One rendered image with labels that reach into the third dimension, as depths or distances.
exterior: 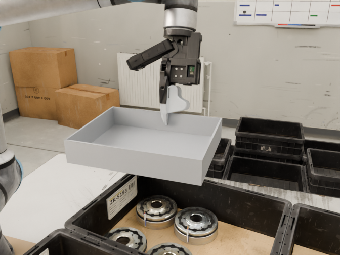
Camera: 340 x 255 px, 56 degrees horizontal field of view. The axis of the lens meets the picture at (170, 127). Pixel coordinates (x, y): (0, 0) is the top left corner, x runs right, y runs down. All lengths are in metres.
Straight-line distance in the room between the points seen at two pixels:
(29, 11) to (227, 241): 0.63
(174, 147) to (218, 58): 2.89
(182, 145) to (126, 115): 0.17
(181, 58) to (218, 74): 2.86
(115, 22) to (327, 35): 2.21
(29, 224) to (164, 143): 0.58
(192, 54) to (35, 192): 0.80
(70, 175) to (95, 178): 0.11
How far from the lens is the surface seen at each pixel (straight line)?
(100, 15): 3.95
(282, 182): 1.95
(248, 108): 3.62
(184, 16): 0.73
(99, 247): 0.63
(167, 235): 0.80
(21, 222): 1.14
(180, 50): 0.74
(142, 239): 0.74
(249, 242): 0.80
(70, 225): 0.69
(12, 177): 0.95
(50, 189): 1.27
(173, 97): 0.72
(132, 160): 0.59
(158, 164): 0.57
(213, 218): 0.80
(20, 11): 0.66
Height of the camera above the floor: 1.35
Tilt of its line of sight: 22 degrees down
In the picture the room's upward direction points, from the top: straight up
